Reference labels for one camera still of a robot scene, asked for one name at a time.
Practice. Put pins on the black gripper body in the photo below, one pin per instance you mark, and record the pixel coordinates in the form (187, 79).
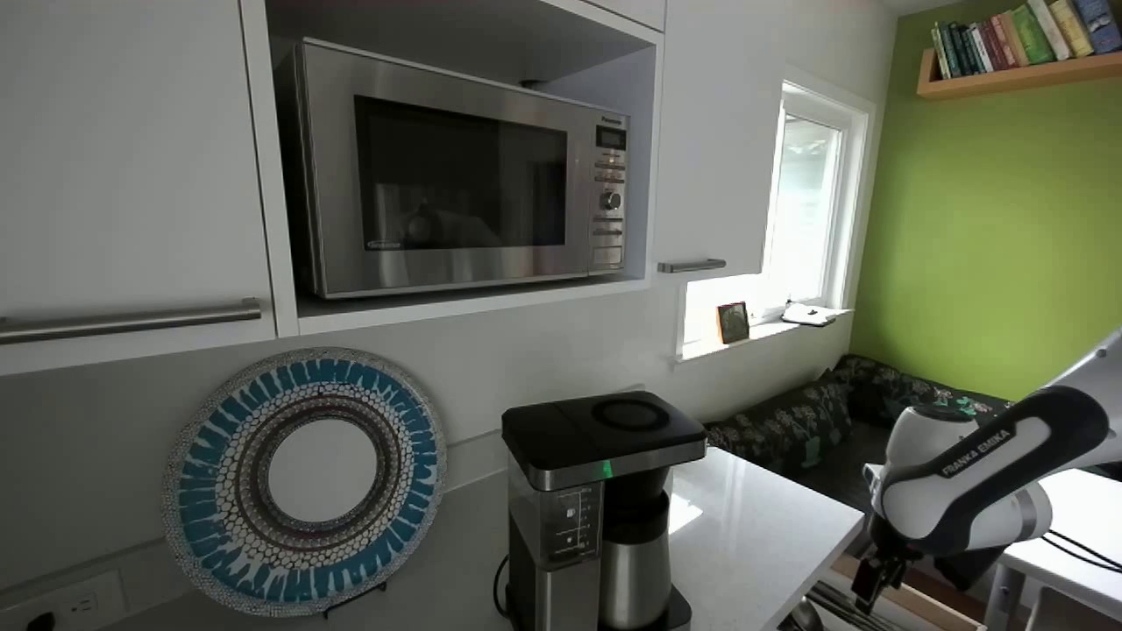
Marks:
(880, 570)

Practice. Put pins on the dark grey kitchen drawer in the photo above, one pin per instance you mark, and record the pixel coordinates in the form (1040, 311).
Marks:
(828, 603)

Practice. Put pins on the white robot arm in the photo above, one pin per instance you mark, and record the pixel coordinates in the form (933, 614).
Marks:
(959, 492)

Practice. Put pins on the dark patterned sofa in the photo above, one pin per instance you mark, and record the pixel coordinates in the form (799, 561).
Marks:
(832, 425)

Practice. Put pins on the white side table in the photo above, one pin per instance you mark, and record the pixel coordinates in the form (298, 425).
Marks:
(1083, 510)

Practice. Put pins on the small black window clock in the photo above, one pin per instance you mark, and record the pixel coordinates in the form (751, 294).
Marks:
(734, 325)

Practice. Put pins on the black steel coffee maker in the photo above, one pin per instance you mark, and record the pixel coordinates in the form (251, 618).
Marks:
(591, 513)

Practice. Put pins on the white right cabinet door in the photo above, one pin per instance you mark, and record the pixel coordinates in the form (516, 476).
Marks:
(715, 131)

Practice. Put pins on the white cabinet door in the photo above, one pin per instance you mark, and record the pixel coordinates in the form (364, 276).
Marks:
(128, 173)
(715, 131)

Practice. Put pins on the wooden bookshelf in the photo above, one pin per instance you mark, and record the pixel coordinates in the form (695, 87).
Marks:
(931, 84)

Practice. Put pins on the row of books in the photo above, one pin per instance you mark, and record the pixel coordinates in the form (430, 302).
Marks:
(1034, 32)

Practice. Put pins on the blue woven round plate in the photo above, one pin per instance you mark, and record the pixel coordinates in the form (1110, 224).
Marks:
(301, 482)

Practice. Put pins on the stainless steel microwave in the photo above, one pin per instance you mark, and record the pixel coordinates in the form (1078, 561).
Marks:
(423, 179)

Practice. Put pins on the white upper cabinet door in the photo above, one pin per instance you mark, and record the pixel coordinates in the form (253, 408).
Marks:
(128, 173)

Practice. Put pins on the steel cabinet handle right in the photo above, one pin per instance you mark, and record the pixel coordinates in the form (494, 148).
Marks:
(692, 263)

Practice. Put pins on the steel cabinet handle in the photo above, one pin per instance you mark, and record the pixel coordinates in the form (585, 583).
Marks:
(692, 263)
(60, 327)

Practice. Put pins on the white window frame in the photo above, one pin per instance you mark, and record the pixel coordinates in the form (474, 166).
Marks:
(818, 173)

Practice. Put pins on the steel cabinet handle left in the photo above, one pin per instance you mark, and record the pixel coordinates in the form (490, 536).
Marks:
(60, 327)

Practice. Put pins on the white wall outlet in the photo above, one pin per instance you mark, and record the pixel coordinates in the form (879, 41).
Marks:
(90, 603)

